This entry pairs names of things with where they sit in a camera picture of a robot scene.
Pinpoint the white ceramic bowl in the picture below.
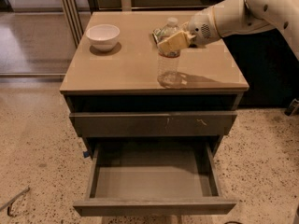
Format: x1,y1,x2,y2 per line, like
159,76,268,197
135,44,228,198
86,24,120,51

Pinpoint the dark object on floor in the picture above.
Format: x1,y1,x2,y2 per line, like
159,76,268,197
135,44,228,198
284,99,299,116

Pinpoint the grey drawer cabinet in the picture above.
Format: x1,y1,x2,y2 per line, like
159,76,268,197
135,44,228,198
59,10,250,217

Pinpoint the metal bar on floor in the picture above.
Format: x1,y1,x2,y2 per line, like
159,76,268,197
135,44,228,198
0,187,30,217

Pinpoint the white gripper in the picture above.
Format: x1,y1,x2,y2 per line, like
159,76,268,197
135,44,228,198
157,7,221,55

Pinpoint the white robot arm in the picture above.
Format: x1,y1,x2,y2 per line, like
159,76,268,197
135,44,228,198
158,0,299,59

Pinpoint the green snack bag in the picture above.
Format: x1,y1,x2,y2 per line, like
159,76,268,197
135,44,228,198
152,28,199,48

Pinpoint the clear plastic water bottle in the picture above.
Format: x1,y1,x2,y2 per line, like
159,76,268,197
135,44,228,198
157,17,180,88

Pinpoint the blue tape piece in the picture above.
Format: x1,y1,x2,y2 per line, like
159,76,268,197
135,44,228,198
83,151,90,158

